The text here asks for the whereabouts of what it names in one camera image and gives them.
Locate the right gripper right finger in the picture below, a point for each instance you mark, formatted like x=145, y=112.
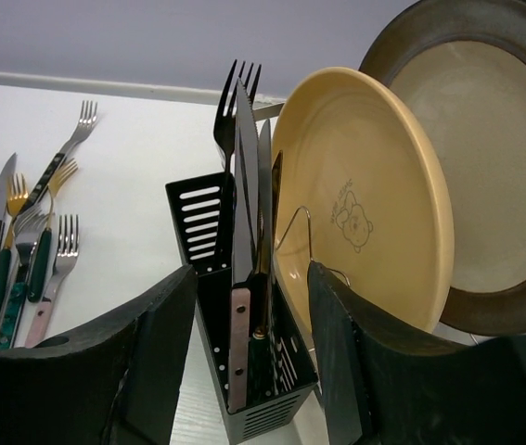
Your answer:
x=385, y=382

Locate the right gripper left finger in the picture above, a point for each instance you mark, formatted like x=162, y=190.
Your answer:
x=113, y=380

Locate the gold utensil green handle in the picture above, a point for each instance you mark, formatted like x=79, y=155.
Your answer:
x=37, y=280

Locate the silver fork pink handle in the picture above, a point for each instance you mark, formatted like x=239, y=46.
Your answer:
x=64, y=262

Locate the gold fork green handle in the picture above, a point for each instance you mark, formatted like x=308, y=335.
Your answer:
x=17, y=194

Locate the black handled knife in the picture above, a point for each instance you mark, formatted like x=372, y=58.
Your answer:
x=269, y=188

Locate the all silver fork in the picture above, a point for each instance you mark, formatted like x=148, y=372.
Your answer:
x=29, y=225

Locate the silver fork black handle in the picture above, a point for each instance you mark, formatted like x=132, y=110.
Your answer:
x=85, y=125

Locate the pink handled knife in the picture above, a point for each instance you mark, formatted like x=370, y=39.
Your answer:
x=245, y=233

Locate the black handled fork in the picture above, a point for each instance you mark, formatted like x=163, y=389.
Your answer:
x=224, y=131

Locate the black utensil caddy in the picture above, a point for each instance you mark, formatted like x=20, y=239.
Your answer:
x=281, y=377

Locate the yellow plate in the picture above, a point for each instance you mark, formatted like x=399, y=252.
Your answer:
x=362, y=191

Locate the brown rimmed beige plate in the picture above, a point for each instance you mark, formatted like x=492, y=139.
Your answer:
x=460, y=66

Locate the wire dish rack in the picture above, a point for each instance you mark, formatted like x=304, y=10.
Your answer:
x=363, y=191

